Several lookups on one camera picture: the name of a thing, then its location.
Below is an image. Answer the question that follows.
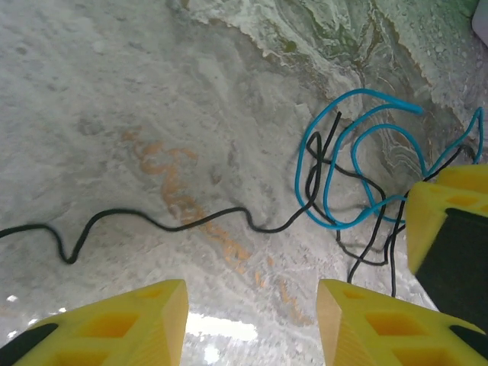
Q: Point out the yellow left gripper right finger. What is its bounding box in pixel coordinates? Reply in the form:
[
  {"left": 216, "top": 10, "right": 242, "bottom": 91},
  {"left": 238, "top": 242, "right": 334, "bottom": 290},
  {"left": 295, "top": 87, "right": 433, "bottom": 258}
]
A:
[{"left": 316, "top": 278, "right": 488, "bottom": 366}]

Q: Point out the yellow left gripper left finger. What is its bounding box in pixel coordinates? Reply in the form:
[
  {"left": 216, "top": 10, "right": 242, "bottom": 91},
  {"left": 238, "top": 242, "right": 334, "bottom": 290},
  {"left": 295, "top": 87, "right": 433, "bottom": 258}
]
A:
[{"left": 0, "top": 278, "right": 190, "bottom": 366}]

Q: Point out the blue cable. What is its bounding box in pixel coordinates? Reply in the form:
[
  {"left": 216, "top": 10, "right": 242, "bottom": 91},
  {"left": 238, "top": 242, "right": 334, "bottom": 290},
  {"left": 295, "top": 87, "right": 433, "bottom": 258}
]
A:
[
  {"left": 350, "top": 107, "right": 485, "bottom": 224},
  {"left": 296, "top": 88, "right": 424, "bottom": 230}
]

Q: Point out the black cable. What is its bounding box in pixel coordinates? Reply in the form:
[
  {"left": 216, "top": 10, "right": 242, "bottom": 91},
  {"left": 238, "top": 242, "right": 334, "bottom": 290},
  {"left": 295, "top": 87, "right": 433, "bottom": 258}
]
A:
[
  {"left": 307, "top": 111, "right": 477, "bottom": 298},
  {"left": 0, "top": 131, "right": 325, "bottom": 265}
]

